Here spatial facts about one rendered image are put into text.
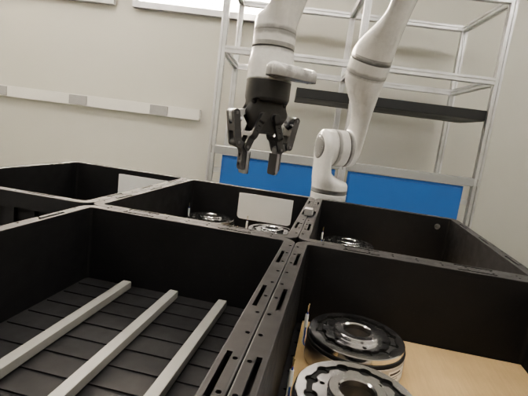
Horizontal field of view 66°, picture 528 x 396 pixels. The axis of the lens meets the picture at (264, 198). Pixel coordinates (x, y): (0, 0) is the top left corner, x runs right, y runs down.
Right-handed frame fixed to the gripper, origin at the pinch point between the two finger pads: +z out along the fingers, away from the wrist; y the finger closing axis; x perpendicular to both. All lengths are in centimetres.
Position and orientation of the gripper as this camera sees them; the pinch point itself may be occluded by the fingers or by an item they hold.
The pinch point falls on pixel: (258, 165)
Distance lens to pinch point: 70.9
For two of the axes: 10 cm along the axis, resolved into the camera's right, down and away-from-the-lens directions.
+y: -8.2, -0.1, -5.7
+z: -1.2, 9.8, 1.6
